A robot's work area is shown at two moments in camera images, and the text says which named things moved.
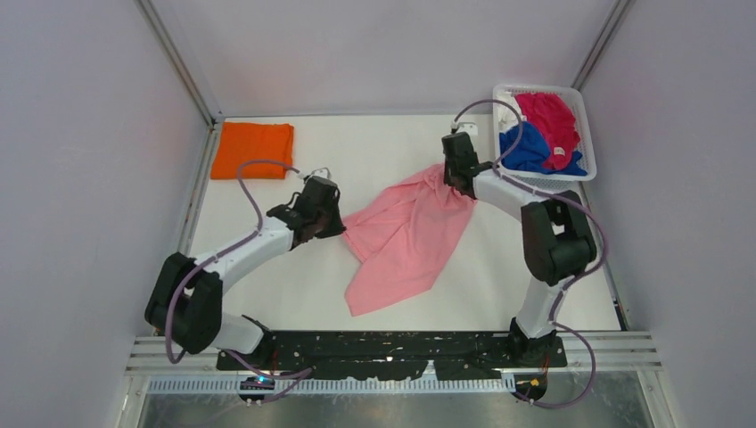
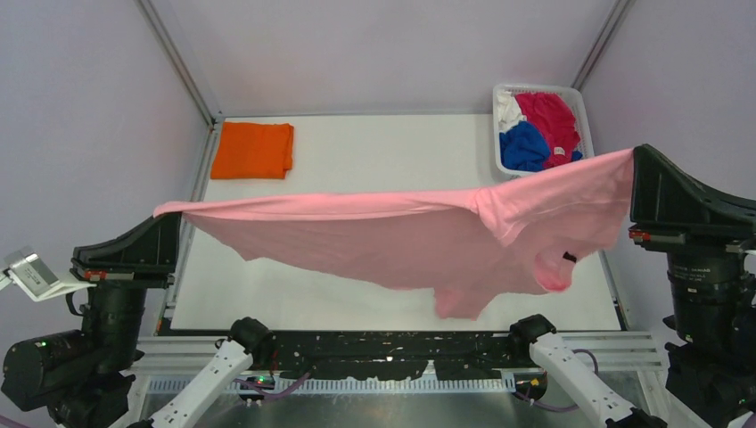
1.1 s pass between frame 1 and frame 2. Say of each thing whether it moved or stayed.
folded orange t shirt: stayed
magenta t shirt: stayed
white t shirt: stayed
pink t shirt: moved
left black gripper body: moved
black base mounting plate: stayed
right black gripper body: moved
